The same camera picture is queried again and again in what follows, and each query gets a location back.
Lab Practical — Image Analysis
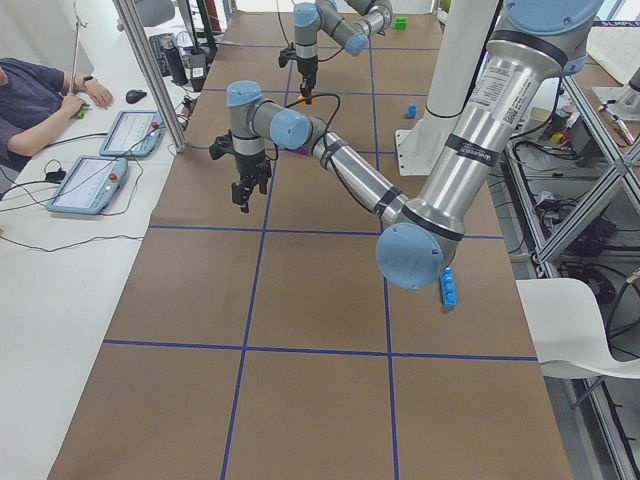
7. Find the black computer mouse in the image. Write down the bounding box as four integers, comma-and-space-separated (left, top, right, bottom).
125, 89, 147, 105

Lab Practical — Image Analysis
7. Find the aluminium frame rack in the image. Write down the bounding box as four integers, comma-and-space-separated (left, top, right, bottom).
489, 63, 639, 479

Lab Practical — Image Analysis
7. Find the upper teach pendant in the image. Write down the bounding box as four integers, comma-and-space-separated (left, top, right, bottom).
99, 110, 164, 158

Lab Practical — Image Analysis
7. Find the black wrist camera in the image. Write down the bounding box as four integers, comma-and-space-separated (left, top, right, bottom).
278, 43, 297, 68
208, 131, 235, 160

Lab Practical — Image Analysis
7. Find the purple trapezoid block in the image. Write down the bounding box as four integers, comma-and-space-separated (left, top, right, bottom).
279, 147, 309, 156

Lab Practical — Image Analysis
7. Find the seated person in navy shirt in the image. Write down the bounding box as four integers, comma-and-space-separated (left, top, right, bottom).
1, 58, 113, 171

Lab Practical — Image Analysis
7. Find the black keyboard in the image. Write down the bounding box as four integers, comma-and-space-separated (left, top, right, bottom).
148, 33, 176, 77

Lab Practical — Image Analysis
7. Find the lower teach pendant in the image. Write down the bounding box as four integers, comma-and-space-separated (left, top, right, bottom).
46, 156, 128, 215

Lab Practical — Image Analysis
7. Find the green block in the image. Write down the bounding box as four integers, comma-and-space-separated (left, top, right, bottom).
393, 17, 408, 31

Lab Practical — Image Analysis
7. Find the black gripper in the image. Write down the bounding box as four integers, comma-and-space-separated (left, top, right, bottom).
297, 57, 318, 96
231, 153, 272, 214

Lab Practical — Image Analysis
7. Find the long blue studded brick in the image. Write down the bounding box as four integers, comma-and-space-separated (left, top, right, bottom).
439, 267, 458, 308

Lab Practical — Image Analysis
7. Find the teach pendant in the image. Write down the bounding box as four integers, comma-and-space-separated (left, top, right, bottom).
46, 156, 128, 215
99, 110, 164, 158

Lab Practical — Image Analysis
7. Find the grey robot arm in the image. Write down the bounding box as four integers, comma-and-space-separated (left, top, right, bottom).
209, 1, 600, 289
278, 1, 393, 104

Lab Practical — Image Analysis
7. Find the white chair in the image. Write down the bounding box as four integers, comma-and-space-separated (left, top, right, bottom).
516, 278, 639, 408

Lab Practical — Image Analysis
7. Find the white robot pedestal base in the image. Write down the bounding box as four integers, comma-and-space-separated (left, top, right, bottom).
396, 0, 501, 176

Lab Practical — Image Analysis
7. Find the black water bottle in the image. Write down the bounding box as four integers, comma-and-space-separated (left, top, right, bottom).
163, 37, 188, 86

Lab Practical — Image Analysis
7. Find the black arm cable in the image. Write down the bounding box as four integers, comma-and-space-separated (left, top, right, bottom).
272, 92, 386, 221

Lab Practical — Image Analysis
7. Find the aluminium frame post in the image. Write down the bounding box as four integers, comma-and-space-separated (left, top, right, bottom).
113, 0, 187, 153

